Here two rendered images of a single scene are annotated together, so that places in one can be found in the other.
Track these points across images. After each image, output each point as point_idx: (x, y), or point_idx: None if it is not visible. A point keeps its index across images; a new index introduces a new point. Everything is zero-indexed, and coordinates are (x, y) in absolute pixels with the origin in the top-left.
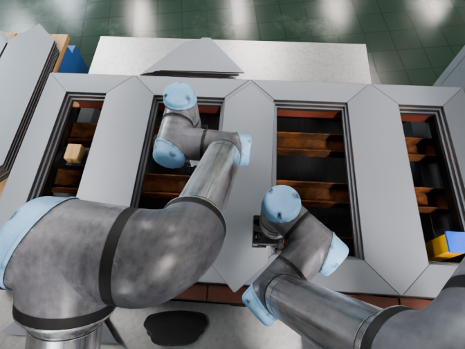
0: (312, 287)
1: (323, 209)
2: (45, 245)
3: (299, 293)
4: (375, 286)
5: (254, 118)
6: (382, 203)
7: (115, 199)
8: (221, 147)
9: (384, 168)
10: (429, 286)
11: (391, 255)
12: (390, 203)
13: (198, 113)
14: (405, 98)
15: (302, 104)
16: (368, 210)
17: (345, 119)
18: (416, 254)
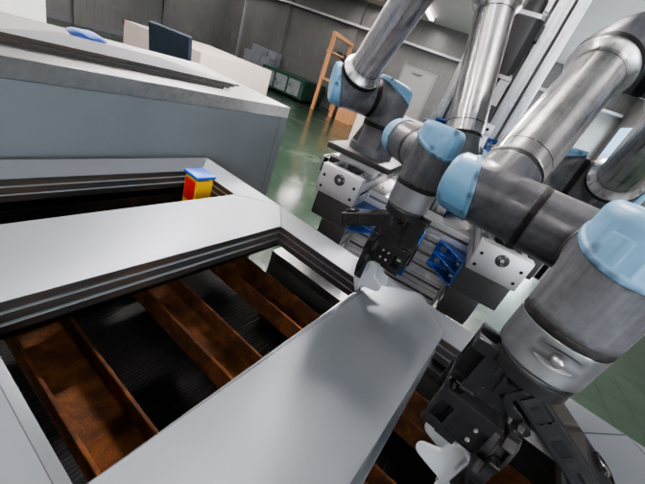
0: (481, 73)
1: (180, 365)
2: None
3: (489, 78)
4: (292, 217)
5: (203, 482)
6: (203, 224)
7: None
8: (537, 129)
9: (143, 229)
10: (252, 193)
11: (254, 212)
12: (197, 218)
13: (538, 284)
14: None
15: (26, 418)
16: (226, 231)
17: (34, 306)
18: (234, 200)
